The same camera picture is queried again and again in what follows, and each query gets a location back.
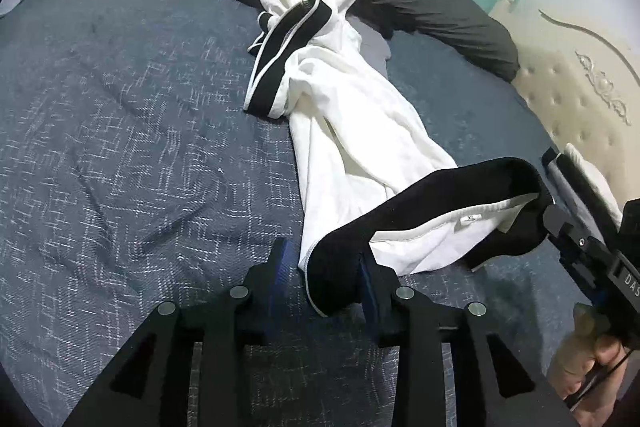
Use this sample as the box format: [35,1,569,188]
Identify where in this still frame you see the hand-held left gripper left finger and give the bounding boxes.
[65,237,301,427]

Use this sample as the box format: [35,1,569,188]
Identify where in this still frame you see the white polo shirt black trim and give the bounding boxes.
[243,0,548,315]

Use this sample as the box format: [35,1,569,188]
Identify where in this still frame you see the folded light grey garment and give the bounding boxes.
[541,148,566,188]

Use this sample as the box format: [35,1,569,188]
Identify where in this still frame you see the blue patterned bed cover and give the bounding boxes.
[0,0,591,427]

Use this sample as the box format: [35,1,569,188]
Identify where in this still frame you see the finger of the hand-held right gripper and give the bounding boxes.
[541,199,586,265]

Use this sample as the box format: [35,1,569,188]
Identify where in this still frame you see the person's right hand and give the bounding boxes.
[546,304,640,427]

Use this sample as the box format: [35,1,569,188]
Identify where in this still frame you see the cream upholstered bed headboard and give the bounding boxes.
[487,0,640,228]

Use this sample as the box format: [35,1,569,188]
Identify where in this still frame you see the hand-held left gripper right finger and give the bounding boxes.
[357,252,581,427]

